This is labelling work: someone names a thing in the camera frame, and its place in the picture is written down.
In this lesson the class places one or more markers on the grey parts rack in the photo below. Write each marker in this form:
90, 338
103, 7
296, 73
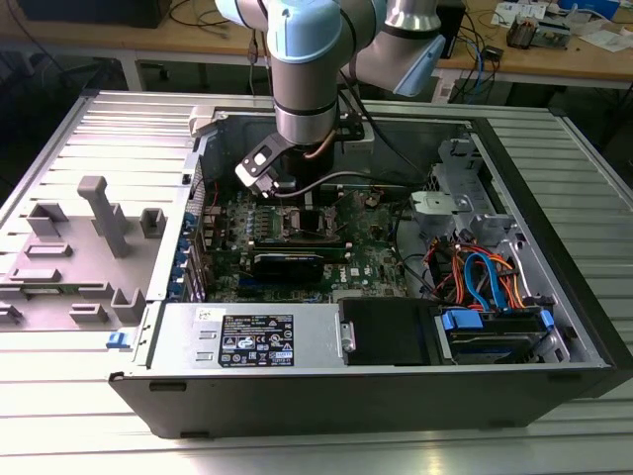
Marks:
74, 277

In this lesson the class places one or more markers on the silver power supply unit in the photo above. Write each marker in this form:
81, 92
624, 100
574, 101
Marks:
316, 336

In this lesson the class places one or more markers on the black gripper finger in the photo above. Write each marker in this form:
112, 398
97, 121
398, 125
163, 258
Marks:
315, 222

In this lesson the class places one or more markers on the blue expansion card retainer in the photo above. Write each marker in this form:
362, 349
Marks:
179, 257

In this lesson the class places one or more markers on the CPU socket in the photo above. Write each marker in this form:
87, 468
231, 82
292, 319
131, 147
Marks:
295, 222

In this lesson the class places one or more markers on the hard disk in blue carrier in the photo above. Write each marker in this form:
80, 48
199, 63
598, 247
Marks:
494, 341

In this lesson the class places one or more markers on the black monitor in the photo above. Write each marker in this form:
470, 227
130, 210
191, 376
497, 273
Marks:
99, 12

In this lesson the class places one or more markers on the clear plastic bag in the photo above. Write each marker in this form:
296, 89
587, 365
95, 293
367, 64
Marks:
588, 7

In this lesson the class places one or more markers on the black open PC case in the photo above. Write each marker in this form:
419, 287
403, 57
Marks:
297, 401

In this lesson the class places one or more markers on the white printed label sheet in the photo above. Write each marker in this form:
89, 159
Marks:
447, 91

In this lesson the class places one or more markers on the copper coil transformer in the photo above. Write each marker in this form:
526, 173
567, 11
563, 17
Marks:
520, 33

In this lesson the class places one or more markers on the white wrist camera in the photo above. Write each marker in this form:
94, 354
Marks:
257, 161

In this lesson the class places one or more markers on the green motherboard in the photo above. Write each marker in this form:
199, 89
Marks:
366, 257

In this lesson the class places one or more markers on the small white sticker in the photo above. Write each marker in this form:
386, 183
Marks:
204, 314

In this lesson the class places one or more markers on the installed RAM stick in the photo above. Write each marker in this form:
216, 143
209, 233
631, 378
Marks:
336, 253

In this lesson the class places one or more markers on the small blue plastic clip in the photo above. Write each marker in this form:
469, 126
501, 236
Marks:
117, 340

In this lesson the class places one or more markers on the black graphics card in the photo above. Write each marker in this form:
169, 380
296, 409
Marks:
287, 269

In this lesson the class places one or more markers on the small black box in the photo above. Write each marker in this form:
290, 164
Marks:
493, 53

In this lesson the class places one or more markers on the white paper sheet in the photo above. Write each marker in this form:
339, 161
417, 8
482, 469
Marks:
605, 39

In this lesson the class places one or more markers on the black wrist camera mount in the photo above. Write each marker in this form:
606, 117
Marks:
357, 129

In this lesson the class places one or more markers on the black printed rating label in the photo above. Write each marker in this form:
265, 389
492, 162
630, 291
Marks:
257, 341

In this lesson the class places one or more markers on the black drive bay cover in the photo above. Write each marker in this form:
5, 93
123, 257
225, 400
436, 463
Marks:
386, 331

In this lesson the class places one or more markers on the silver metal drive cage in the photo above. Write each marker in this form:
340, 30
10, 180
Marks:
487, 222

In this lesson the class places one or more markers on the grey electronic device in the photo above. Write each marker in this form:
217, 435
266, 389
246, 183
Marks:
554, 34

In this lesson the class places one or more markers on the white printed card box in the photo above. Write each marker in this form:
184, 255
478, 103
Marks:
514, 10

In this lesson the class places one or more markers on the black upright box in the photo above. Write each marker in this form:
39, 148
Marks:
455, 29

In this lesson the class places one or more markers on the wooden desk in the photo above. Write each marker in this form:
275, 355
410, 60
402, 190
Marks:
544, 62

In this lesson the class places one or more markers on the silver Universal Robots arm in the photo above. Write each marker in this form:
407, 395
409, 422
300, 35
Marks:
306, 74

